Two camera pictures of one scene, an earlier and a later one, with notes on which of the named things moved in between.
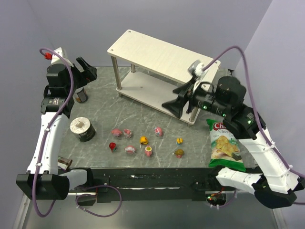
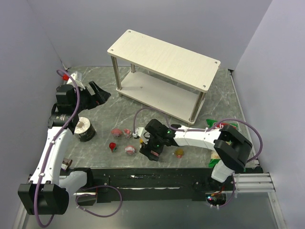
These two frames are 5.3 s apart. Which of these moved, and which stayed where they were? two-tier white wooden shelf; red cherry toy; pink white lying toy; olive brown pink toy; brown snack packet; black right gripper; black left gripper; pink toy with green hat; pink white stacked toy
Moved: black right gripper; pink toy with green hat; black left gripper
Stayed: pink white stacked toy; two-tier white wooden shelf; olive brown pink toy; pink white lying toy; red cherry toy; brown snack packet
